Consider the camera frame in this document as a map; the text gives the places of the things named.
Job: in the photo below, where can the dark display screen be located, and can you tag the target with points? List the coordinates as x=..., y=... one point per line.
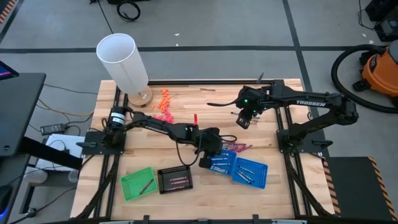
x=6, y=72

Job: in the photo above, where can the black side desk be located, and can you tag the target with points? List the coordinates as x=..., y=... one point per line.
x=18, y=109

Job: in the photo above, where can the black power adapter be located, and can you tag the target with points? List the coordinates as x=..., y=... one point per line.
x=53, y=129

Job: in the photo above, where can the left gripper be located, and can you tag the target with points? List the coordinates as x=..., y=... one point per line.
x=208, y=141

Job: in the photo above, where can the green plastic basket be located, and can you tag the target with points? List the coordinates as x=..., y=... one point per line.
x=133, y=180

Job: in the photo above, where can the white rounded device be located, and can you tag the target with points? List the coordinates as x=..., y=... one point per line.
x=35, y=176

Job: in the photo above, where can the clear plastic cup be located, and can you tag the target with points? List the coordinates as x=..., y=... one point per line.
x=73, y=176

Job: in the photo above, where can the dark red crayon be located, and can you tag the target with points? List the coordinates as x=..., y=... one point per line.
x=146, y=187

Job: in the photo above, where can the orange shop vacuum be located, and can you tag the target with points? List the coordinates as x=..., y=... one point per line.
x=334, y=73
x=381, y=71

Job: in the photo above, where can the white box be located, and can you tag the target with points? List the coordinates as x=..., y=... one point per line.
x=73, y=140

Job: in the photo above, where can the hazard-striped floor strip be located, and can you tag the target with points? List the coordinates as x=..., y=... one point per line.
x=7, y=9

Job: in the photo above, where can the black hazard-striped mat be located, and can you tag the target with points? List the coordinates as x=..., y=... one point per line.
x=357, y=186

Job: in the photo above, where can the blue plastic basket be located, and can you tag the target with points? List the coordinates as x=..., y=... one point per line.
x=248, y=162
x=230, y=160

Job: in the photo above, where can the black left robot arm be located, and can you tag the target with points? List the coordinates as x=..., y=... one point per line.
x=155, y=124

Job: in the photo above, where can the black plastic basket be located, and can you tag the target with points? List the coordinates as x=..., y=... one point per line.
x=163, y=183

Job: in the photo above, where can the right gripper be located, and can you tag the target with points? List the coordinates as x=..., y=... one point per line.
x=248, y=109

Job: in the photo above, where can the orange cap erasers pile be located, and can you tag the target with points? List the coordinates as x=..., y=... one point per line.
x=164, y=102

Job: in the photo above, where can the black equipment case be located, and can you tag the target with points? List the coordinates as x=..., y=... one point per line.
x=388, y=28

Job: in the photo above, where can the white cylinder lamp wooden base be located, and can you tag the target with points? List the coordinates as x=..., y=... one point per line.
x=121, y=62

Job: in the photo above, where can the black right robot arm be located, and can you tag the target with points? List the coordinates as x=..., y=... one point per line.
x=289, y=96

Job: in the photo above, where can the black frame bracket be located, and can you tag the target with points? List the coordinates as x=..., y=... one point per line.
x=146, y=219
x=260, y=79
x=256, y=219

